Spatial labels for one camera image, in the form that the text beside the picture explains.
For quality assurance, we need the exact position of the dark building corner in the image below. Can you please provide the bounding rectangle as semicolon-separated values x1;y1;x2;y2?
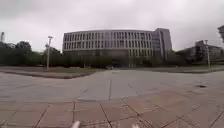
217;24;224;43

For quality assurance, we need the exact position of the low grey building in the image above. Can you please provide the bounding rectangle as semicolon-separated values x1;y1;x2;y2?
175;39;224;65

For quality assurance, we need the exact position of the grass strip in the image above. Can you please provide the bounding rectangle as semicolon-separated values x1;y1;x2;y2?
0;65;105;80

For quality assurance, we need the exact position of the row of trees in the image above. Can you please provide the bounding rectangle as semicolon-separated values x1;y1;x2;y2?
0;40;188;68

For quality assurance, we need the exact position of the grey and reddish paved plaza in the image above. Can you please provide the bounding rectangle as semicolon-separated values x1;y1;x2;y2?
0;68;224;128

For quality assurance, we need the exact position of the slim grey lamp post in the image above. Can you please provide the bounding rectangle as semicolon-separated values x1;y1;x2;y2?
204;39;212;69

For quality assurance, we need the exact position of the pale lamp post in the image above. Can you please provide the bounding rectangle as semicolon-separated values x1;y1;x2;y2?
45;35;54;71

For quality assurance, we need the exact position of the large curved grey building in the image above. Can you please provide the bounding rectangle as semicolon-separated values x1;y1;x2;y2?
61;27;174;62

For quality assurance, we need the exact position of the dark manhole cover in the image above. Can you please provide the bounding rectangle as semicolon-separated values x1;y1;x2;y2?
196;84;208;89

